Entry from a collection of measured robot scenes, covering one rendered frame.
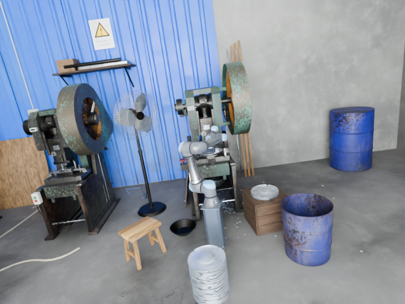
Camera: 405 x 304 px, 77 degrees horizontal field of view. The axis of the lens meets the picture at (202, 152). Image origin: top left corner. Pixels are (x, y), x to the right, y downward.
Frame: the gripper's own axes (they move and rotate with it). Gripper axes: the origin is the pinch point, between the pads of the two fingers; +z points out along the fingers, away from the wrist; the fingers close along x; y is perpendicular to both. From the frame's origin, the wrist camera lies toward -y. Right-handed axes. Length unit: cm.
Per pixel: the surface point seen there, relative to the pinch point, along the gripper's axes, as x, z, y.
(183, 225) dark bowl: -43, 66, -47
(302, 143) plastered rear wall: 103, 99, 165
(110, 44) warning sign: 189, -73, -120
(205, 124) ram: 29.4, -19.8, -4.7
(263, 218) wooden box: -72, 33, 37
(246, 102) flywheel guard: 8, -54, 38
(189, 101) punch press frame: 38, -48, -19
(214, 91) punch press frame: 43, -53, 10
